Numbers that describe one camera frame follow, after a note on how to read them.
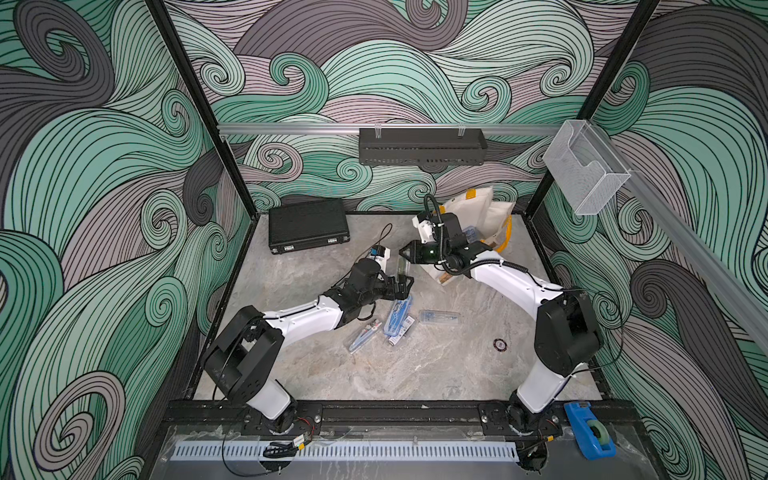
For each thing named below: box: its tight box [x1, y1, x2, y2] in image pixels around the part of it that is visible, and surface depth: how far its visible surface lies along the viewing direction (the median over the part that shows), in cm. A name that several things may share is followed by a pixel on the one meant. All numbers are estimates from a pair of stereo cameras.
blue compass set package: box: [384, 296, 413, 336], surface depth 91 cm
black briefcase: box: [268, 199, 350, 255], surface depth 112 cm
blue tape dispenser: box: [564, 401, 617, 461], surface depth 69 cm
